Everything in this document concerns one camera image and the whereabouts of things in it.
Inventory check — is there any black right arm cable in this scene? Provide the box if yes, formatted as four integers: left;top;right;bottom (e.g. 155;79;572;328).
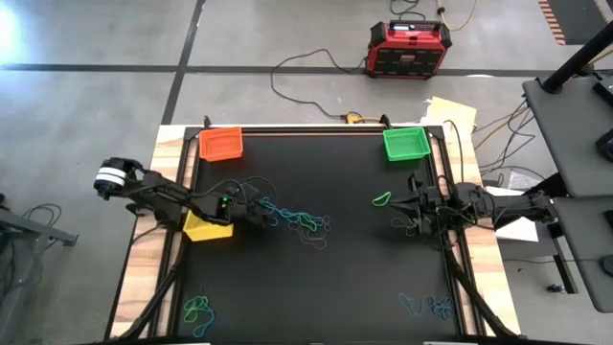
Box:
430;172;464;250

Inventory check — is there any thin black floor cable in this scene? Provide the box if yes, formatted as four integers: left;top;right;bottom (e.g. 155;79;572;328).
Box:
502;257;605;265

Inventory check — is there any yellow floor cable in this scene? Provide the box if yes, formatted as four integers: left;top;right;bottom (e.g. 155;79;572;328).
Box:
436;0;479;33
473;107;531;152

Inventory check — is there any orange plastic basket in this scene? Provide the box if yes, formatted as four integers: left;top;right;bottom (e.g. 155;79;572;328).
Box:
198;126;244;163

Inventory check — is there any black computer mouse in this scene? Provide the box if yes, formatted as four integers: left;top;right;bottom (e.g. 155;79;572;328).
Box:
595;126;613;163

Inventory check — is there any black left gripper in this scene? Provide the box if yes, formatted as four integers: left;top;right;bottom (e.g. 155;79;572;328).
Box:
233;193;276;230

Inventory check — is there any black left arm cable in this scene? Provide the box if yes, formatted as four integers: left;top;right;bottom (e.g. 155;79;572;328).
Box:
191;174;280;207

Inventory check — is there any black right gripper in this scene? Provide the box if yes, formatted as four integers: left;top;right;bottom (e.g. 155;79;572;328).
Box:
390;172;431;237

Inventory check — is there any rubber band pile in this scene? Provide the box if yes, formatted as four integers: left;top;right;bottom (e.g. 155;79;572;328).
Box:
286;223;329;251

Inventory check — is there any black pole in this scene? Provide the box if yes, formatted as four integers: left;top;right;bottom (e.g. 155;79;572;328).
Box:
541;19;613;95

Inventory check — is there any green plastic basket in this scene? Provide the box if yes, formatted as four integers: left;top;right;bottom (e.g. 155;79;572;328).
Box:
382;126;432;162

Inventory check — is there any yellow extension cord plug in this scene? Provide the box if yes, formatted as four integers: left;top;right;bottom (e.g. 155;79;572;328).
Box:
344;111;383;126

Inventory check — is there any red black jobsite radio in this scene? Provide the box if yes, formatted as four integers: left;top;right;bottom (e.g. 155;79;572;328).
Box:
364;19;453;81

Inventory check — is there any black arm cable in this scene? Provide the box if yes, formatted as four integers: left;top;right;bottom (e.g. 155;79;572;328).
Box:
430;172;464;250
191;174;280;207

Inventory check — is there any black mat orange striped edge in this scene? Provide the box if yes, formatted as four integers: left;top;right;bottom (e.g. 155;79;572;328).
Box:
536;0;613;47

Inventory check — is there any black power cable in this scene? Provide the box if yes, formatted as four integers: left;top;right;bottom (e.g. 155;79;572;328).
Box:
270;47;369;120

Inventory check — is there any black aluminium table frame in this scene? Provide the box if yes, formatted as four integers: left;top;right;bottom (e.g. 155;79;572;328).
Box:
170;124;473;342

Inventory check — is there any grey desk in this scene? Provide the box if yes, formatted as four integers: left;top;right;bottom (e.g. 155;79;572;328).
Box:
550;195;613;314
521;71;613;199

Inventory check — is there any crumpled clear plastic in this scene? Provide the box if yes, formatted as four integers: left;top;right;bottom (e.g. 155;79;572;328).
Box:
506;170;531;192

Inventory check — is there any yellow plastic basket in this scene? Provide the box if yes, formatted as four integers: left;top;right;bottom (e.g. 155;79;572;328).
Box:
182;209;235;242

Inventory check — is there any manila paper folder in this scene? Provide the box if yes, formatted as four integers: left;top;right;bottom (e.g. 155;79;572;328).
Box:
420;96;479;145

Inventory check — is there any grey metal stand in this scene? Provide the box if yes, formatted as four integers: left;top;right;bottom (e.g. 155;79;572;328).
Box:
0;194;80;345

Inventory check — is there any white paper sheet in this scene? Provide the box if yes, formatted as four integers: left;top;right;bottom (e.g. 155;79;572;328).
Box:
482;184;540;243

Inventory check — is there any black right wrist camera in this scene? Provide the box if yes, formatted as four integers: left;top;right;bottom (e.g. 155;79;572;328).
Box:
423;187;443;217

